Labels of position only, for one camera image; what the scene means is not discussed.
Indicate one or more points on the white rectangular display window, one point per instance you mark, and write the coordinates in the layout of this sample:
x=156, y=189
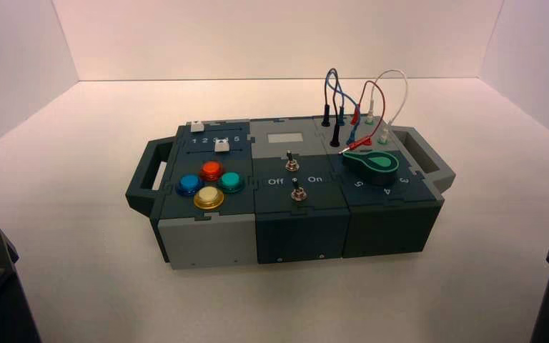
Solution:
x=285, y=138

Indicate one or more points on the green round push button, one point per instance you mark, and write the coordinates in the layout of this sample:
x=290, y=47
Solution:
x=231, y=182

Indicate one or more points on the white slider knob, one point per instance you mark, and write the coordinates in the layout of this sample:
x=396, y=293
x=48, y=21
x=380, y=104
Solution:
x=221, y=146
x=197, y=126

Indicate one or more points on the red round push button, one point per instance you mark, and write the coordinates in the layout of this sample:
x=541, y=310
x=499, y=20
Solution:
x=212, y=170

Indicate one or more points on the yellow round push button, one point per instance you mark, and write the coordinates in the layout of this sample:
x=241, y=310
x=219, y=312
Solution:
x=208, y=197

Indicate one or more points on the blue round push button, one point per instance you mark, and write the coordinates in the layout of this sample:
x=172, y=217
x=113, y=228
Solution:
x=189, y=184

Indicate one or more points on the grey and teal task box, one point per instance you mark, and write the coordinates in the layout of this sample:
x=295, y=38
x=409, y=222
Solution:
x=208, y=241

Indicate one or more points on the green rotary pointer knob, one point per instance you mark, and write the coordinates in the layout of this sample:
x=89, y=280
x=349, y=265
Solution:
x=374, y=165

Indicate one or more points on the green banana socket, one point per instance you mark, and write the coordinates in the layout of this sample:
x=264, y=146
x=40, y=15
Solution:
x=382, y=141
x=369, y=121

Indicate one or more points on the metal toggle switch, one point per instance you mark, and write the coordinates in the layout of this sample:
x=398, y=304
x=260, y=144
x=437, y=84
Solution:
x=290, y=162
x=297, y=191

